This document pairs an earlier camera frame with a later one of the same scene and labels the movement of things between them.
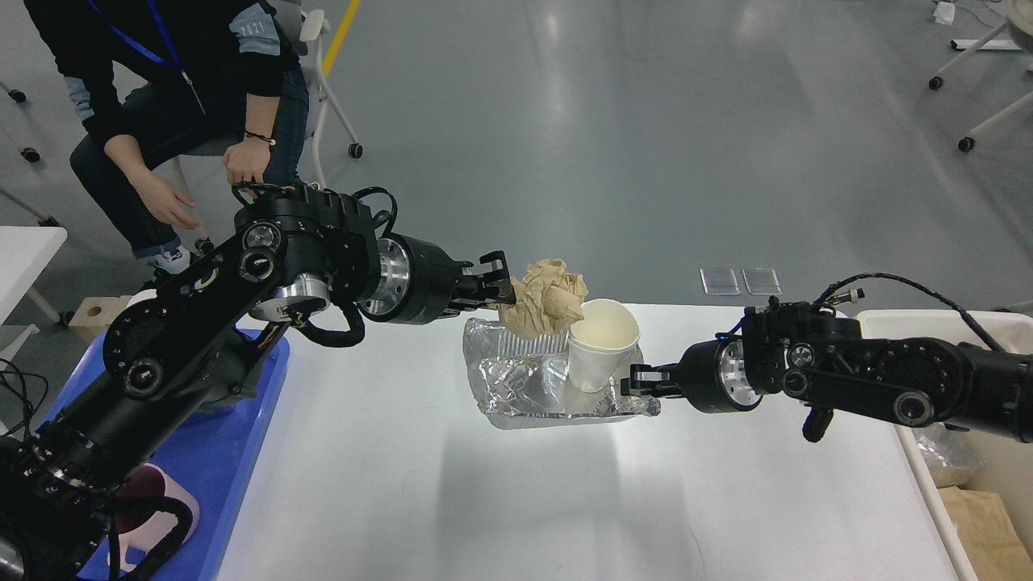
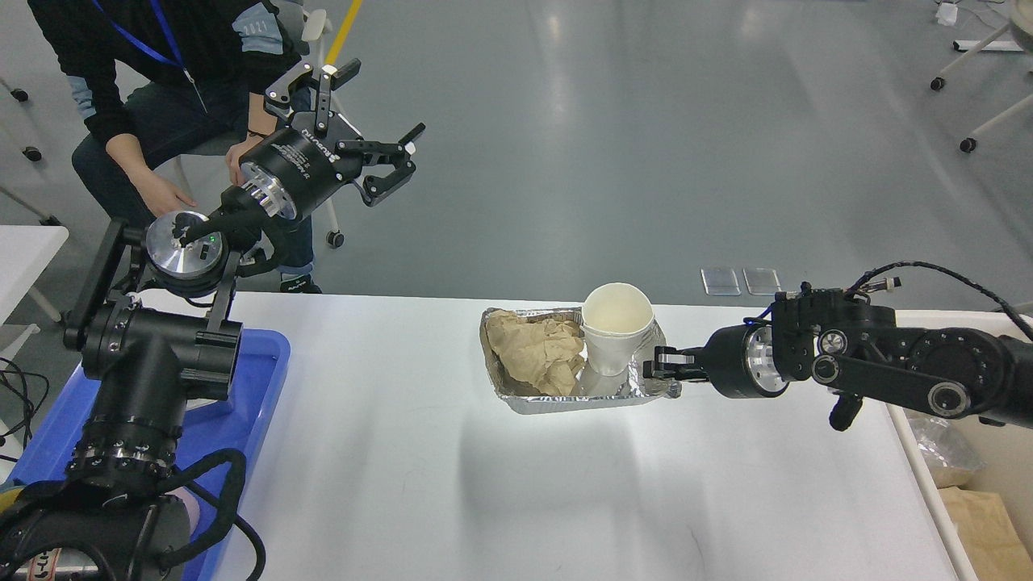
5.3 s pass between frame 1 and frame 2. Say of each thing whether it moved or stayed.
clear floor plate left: stayed
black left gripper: moved
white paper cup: moved
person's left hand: stayed
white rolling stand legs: stayed
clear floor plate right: stayed
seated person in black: stayed
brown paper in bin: stayed
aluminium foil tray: moved
